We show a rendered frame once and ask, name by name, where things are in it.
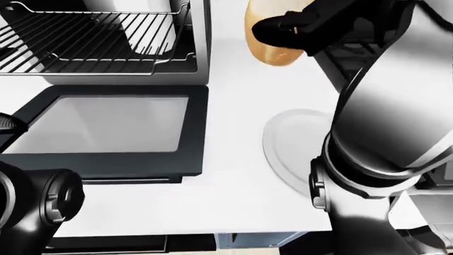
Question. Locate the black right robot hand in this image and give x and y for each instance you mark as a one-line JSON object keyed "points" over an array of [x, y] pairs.
{"points": [[297, 29]]}

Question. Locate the golden bread loaf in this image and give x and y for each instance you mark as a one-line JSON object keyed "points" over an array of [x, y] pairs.
{"points": [[269, 50]]}

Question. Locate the white toaster oven body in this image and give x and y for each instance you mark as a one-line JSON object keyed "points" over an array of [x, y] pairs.
{"points": [[201, 40]]}

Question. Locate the black glass oven door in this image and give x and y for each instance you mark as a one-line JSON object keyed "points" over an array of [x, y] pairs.
{"points": [[106, 132]]}

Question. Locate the white round plate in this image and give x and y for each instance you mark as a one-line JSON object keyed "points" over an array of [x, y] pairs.
{"points": [[290, 143]]}

